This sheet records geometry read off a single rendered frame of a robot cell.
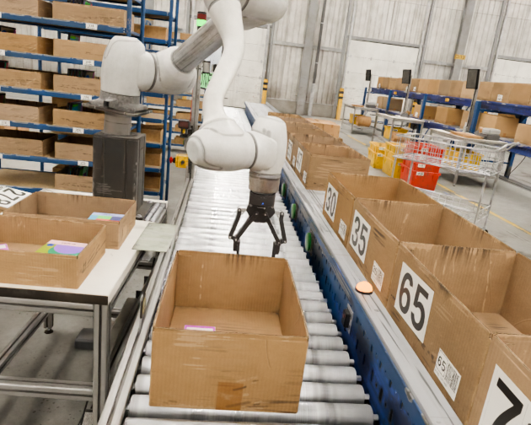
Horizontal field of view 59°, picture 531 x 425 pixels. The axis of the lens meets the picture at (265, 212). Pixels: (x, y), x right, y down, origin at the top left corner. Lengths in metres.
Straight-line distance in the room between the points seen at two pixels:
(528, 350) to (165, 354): 0.60
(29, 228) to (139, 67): 0.75
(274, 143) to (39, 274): 0.74
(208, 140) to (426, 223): 0.76
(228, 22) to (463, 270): 0.93
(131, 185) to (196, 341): 1.20
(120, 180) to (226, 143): 0.90
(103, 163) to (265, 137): 0.93
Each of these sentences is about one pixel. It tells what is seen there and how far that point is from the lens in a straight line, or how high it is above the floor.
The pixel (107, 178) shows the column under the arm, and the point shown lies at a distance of 2.03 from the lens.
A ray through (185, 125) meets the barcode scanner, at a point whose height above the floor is 1.06.
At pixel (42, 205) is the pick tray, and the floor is 0.80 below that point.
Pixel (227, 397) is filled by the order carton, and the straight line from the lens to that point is 0.97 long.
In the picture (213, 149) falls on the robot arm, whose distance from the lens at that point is 1.17.
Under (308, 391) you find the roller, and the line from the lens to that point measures 1.08.
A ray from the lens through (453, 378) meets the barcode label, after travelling 0.89.
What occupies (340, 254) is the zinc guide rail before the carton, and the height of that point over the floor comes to 0.89.
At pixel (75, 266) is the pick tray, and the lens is 1.40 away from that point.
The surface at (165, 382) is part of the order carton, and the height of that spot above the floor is 0.81.
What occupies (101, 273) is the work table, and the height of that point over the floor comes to 0.75.
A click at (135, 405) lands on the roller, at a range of 1.01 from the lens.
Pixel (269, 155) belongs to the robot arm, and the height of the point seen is 1.17.
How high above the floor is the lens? 1.38
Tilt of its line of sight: 16 degrees down
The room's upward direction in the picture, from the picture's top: 7 degrees clockwise
